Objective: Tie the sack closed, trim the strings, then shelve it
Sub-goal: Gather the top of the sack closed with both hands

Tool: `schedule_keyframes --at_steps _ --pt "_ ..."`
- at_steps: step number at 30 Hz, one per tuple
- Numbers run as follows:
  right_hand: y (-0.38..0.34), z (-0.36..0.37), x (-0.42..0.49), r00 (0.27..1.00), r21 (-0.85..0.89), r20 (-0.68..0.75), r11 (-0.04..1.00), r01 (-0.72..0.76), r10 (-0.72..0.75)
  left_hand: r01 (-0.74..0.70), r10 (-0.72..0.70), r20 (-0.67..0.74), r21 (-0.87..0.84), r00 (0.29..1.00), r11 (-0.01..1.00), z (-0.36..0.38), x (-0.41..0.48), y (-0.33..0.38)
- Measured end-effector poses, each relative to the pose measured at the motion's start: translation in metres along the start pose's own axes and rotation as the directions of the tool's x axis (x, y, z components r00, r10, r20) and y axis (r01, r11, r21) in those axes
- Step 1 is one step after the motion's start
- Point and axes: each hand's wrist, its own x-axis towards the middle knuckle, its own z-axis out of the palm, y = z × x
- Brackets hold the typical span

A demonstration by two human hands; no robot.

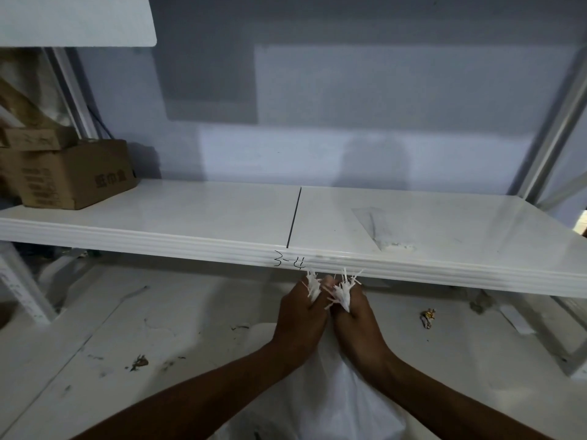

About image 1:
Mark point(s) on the person's right hand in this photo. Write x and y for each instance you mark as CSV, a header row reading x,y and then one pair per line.
x,y
360,334

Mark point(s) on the person's left hand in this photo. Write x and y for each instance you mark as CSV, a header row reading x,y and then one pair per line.
x,y
298,320

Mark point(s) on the white woven sack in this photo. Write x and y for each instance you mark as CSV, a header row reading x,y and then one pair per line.
x,y
330,407

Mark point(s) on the white shelf board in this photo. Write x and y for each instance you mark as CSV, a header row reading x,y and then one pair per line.
x,y
183,215

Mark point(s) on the person's right forearm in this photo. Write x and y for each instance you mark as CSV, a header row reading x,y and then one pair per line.
x,y
435,407

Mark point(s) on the person's left forearm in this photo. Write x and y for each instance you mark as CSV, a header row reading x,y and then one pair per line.
x,y
192,398

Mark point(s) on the crumpled gold wrapper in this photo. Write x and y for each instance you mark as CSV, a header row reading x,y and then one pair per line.
x,y
428,318

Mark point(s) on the grey crumpled paper scrap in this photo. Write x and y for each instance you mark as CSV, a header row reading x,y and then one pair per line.
x,y
478,303

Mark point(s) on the white paper scrap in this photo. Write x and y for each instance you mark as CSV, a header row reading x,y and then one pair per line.
x,y
516,319

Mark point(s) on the dark debris clump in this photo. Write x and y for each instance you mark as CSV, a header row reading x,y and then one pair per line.
x,y
139,362

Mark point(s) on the grey metal diagonal brace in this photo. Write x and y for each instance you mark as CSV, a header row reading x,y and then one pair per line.
x,y
564,190

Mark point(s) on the large brown cardboard box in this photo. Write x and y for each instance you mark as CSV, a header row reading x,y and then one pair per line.
x,y
73,178

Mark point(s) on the grey metal rear upright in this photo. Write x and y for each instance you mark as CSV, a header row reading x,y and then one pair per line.
x,y
557,137
75,93

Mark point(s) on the small brown cardboard box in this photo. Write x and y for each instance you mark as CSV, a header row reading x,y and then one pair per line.
x,y
36,138

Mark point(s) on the tan cardboard piece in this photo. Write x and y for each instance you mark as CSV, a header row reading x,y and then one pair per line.
x,y
20,105

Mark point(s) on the white perforated rack post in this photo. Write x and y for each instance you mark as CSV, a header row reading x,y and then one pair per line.
x,y
578,366
25,288

